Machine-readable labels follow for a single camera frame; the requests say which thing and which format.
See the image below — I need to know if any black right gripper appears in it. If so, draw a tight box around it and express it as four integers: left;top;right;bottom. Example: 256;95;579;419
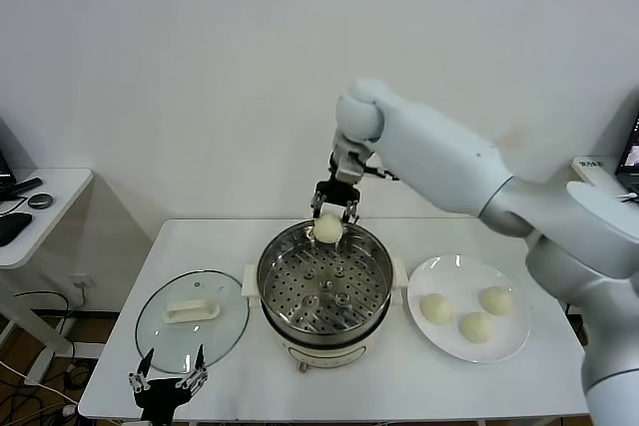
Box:
310;180;361;226

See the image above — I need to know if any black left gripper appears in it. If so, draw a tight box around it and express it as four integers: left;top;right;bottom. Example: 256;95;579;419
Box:
128;344;209;426

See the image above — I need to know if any white steamed baozi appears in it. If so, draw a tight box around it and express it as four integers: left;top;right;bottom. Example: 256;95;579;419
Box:
458;311;496;345
313;213;344;243
419;293;455;326
478;285;515;317

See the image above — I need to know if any stainless steel steamer basket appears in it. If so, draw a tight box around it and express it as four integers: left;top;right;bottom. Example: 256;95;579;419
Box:
256;218;394;335

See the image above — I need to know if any white round plate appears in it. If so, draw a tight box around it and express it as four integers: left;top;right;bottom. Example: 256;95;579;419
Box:
406;254;531;364

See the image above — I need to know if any white side desk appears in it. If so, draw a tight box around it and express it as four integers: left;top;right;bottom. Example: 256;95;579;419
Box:
571;155;623;188
0;169;96;388

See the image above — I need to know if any black computer mouse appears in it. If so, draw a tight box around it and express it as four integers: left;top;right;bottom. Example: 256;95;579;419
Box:
0;213;34;248

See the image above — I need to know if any black bar device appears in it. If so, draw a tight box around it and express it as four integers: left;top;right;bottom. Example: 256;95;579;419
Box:
9;179;45;198

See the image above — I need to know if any black monitor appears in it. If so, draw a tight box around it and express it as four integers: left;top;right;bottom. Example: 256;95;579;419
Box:
0;149;16;201

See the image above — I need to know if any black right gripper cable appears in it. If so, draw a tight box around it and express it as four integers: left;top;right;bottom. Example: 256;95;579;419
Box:
362;163;401;183

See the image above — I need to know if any glass lid white handle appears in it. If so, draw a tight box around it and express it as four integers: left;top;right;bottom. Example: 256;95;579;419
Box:
134;269;251;376

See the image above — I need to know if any white wall outlet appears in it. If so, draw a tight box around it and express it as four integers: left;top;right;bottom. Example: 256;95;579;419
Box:
69;274;96;310

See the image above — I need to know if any white floor cable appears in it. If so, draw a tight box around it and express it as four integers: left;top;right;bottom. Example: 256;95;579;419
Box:
0;363;81;406

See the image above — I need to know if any black floor cable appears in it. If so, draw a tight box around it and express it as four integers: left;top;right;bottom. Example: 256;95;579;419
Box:
13;290;76;347

